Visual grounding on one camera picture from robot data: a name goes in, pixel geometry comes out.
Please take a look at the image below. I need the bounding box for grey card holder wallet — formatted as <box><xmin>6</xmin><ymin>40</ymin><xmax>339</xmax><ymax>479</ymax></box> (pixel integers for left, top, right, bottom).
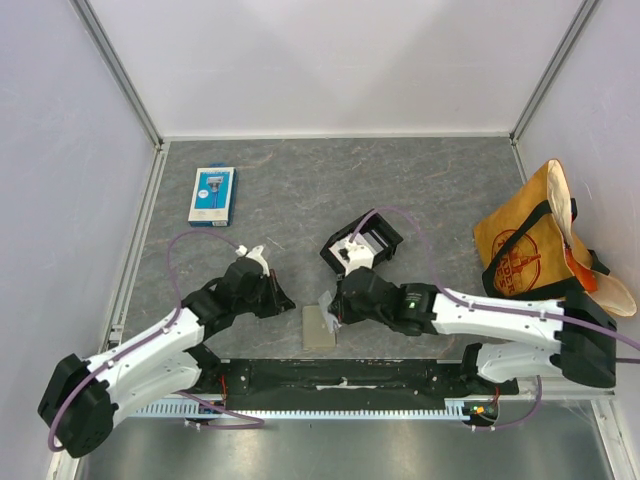
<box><xmin>302</xmin><ymin>305</ymin><xmax>336</xmax><ymax>350</ymax></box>

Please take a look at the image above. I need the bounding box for black plastic card box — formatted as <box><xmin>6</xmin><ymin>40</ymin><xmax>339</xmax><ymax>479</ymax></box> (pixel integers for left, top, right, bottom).
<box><xmin>320</xmin><ymin>211</ymin><xmax>404</xmax><ymax>276</ymax></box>

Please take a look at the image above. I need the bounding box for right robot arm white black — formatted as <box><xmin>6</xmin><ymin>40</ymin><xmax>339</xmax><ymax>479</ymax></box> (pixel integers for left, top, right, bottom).
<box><xmin>319</xmin><ymin>267</ymin><xmax>617</xmax><ymax>394</ymax></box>

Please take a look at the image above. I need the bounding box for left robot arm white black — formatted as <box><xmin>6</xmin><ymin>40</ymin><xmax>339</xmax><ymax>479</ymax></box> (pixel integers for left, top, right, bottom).
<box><xmin>37</xmin><ymin>257</ymin><xmax>295</xmax><ymax>458</ymax></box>

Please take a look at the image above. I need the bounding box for white card stack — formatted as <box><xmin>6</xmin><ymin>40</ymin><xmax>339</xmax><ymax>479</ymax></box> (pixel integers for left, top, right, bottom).
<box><xmin>330</xmin><ymin>232</ymin><xmax>387</xmax><ymax>257</ymax></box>

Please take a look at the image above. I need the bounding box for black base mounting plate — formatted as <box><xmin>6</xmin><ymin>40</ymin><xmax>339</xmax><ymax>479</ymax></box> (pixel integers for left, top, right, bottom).
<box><xmin>189</xmin><ymin>359</ymin><xmax>519</xmax><ymax>412</ymax></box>

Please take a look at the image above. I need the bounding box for blue razor package box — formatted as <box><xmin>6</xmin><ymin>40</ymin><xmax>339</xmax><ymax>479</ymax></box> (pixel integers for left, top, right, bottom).
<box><xmin>188</xmin><ymin>166</ymin><xmax>238</xmax><ymax>227</ymax></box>

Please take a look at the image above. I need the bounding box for yellow tote bag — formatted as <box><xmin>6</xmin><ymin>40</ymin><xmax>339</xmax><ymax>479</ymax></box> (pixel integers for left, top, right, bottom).
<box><xmin>473</xmin><ymin>159</ymin><xmax>638</xmax><ymax>317</ymax></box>

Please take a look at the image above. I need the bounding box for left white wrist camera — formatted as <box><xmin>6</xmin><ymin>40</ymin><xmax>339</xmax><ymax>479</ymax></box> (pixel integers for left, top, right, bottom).
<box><xmin>235</xmin><ymin>245</ymin><xmax>270</xmax><ymax>276</ymax></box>

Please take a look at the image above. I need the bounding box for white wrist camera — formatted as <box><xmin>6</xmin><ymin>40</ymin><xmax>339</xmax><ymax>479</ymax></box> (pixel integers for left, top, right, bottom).
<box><xmin>337</xmin><ymin>239</ymin><xmax>375</xmax><ymax>276</ymax></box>
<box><xmin>235</xmin><ymin>245</ymin><xmax>270</xmax><ymax>276</ymax></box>

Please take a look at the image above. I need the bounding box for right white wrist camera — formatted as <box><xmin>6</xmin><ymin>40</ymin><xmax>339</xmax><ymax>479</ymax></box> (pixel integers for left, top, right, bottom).
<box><xmin>337</xmin><ymin>239</ymin><xmax>375</xmax><ymax>276</ymax></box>

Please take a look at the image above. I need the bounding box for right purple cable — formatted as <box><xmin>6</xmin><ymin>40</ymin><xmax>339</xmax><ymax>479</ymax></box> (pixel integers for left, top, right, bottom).
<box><xmin>347</xmin><ymin>207</ymin><xmax>640</xmax><ymax>431</ymax></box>

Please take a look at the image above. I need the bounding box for grey slotted cable duct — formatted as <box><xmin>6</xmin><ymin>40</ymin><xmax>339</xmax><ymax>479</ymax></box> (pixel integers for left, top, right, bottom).
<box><xmin>130</xmin><ymin>397</ymin><xmax>488</xmax><ymax>421</ymax></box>

